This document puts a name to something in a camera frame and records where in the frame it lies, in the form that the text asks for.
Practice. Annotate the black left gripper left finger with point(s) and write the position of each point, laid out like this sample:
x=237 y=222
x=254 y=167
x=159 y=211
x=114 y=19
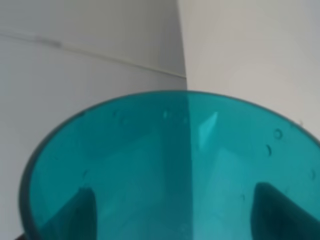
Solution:
x=76 y=220

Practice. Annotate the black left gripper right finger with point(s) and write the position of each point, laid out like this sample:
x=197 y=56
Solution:
x=274 y=216

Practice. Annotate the teal translucent plastic cup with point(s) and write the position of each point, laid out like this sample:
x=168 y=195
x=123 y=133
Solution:
x=170 y=165

